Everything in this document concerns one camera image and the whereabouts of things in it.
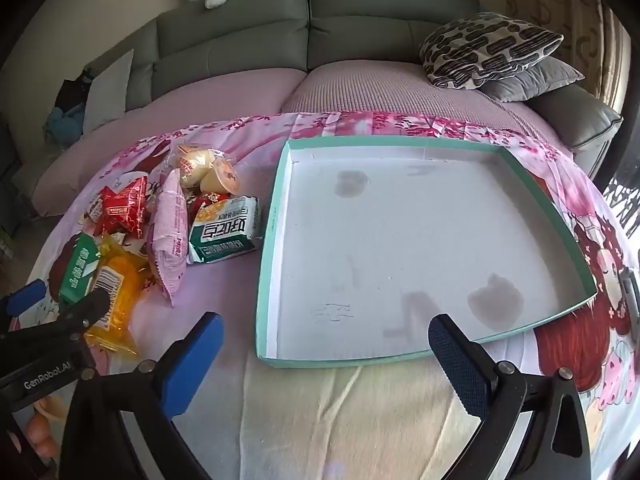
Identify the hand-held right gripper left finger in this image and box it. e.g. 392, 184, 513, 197
60, 312, 225, 480

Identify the light grey pillow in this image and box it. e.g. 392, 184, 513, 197
82, 49, 136, 133

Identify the red snack packet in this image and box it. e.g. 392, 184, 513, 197
97, 175, 150, 236

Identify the dark green snack packet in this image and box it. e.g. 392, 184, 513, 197
59, 234, 103, 306

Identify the dark cloth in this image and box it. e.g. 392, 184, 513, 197
52, 72, 96, 111

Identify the pink snack packet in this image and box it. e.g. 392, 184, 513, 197
151, 167, 190, 308

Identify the green and white cracker packet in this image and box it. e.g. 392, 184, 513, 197
187, 195, 262, 265

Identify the clear bread bun packet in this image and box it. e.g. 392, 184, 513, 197
159, 142, 228, 191

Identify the yellow snack packet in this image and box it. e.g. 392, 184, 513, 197
82, 235, 148, 358

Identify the person's left hand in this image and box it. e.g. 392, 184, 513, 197
25, 392, 66, 461

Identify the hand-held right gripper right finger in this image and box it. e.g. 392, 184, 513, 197
428, 314, 592, 480

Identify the blue cloth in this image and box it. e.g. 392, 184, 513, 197
44, 105, 86, 148

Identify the yellow pudding cup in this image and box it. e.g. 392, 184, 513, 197
199, 157, 240, 196

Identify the dark grey pillow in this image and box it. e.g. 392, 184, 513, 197
480, 55, 586, 103

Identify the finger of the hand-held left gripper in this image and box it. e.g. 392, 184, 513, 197
0, 279, 48, 334
47, 287, 112, 368

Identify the small red candy packet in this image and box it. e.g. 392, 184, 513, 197
187, 192, 216, 221

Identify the black and white patterned pillow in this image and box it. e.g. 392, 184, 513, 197
419, 11, 565, 90

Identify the teal cardboard box lid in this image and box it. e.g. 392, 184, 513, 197
255, 135, 598, 367

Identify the pink sofa cover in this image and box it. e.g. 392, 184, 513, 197
32, 60, 576, 206

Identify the pink printed blanket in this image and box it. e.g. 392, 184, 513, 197
10, 110, 640, 480

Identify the grey sofa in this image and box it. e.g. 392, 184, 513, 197
10, 0, 626, 221

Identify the patterned curtain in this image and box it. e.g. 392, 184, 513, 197
505, 0, 631, 111

